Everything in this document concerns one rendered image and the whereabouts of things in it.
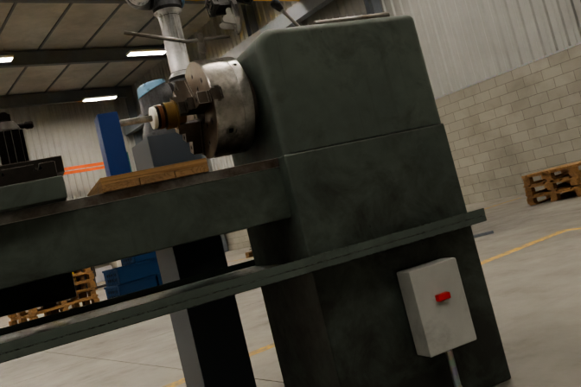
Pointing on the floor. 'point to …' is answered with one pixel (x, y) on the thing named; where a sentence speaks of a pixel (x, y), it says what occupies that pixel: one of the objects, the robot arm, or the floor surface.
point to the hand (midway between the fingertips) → (239, 30)
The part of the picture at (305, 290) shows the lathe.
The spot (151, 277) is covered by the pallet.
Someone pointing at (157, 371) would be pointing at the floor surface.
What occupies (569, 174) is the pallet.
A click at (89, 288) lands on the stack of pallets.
